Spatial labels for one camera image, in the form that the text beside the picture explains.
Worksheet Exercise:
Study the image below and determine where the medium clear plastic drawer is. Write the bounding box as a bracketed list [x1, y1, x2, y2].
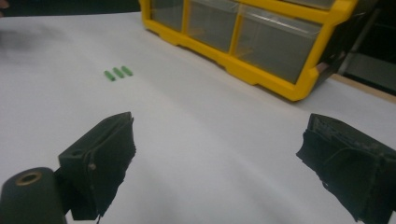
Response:
[187, 0, 240, 53]

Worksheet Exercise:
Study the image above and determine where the small clear plastic drawer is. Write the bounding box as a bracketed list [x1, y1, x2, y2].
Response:
[150, 0, 185, 33]

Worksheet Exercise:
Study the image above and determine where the grey metal stand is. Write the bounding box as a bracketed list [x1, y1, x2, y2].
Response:
[337, 8, 396, 94]

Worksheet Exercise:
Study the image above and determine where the wide clear plastic drawer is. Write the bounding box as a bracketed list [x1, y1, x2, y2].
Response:
[234, 4, 322, 85]
[281, 0, 336, 10]

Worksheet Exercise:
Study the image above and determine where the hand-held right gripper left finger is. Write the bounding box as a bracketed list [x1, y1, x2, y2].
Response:
[58, 111, 137, 221]

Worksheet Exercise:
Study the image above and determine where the yellow drawer cabinet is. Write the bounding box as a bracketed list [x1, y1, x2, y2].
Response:
[138, 0, 379, 103]

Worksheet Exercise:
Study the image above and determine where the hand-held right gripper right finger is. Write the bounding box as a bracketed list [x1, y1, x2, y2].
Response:
[295, 113, 396, 224]

